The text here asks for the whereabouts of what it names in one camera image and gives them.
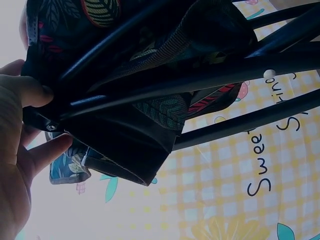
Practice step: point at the person's left hand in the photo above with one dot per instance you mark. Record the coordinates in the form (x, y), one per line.
(12, 150)

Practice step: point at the leaf print folding chair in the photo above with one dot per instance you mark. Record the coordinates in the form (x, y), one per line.
(125, 130)

